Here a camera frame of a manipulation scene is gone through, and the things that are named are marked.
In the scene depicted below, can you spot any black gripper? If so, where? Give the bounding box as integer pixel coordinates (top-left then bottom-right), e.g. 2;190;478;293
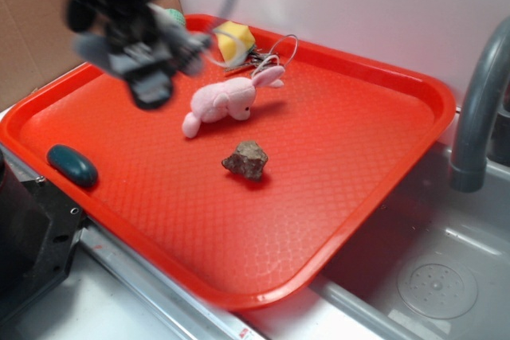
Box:
65;0;212;110

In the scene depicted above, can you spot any gray plush bunny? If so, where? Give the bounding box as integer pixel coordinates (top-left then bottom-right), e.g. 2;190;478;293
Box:
73;33;112;71

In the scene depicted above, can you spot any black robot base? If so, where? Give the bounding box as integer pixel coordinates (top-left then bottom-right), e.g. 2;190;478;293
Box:
1;152;83;324

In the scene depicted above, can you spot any green knitted ball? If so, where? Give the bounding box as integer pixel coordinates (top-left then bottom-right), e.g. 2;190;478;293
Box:
165;8;186;27

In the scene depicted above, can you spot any yellow sponge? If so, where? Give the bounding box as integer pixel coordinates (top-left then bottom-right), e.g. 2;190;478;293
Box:
214;21;255;68

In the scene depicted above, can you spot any pink plush bunny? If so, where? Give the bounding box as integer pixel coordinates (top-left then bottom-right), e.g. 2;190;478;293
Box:
182;65;285;139

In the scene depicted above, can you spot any brown rock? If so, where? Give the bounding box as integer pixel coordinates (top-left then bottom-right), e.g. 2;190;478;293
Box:
222;140;269;182

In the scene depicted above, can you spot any dark teal oval soap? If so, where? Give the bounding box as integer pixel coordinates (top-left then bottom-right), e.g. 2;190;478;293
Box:
46;144;99;188

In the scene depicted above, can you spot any red plastic tray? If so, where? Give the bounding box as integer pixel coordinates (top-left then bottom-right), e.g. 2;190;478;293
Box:
1;29;456;311

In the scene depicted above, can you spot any gray toy faucet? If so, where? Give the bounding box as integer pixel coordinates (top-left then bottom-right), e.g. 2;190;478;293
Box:
449;18;509;193

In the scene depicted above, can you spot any gray toy sink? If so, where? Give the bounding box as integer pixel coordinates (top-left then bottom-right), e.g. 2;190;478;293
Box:
245;147;509;339

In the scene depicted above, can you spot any metal wire key ring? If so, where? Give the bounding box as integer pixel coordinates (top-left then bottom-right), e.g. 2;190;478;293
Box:
223;33;299;77

